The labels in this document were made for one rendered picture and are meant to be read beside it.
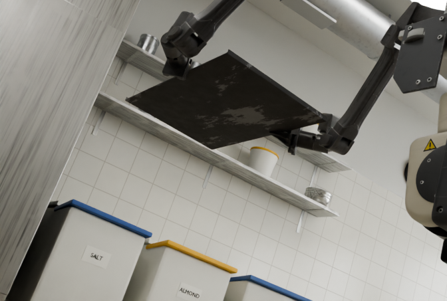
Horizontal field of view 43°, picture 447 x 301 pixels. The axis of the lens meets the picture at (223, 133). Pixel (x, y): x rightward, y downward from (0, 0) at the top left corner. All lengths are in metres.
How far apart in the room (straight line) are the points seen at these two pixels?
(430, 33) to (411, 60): 0.06
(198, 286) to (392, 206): 2.53
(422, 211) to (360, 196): 4.42
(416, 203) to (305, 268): 4.01
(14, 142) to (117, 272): 0.99
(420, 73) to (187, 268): 2.76
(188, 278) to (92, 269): 0.62
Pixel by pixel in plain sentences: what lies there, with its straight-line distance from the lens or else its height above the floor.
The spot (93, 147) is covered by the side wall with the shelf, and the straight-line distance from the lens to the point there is 4.17.
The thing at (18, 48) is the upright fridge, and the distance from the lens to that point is 3.22.
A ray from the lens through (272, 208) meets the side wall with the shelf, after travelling 4.78.
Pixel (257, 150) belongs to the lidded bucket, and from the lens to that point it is 4.49.
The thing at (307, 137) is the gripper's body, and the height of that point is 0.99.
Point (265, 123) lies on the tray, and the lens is 1.86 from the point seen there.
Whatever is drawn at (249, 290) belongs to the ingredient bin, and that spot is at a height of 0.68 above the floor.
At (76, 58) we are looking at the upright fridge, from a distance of 3.28.
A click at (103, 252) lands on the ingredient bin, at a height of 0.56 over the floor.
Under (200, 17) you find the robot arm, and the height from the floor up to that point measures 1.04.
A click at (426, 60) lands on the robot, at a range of 1.11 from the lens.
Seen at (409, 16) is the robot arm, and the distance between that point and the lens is 1.76.
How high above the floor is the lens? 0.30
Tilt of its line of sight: 19 degrees up
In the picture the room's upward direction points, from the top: 20 degrees clockwise
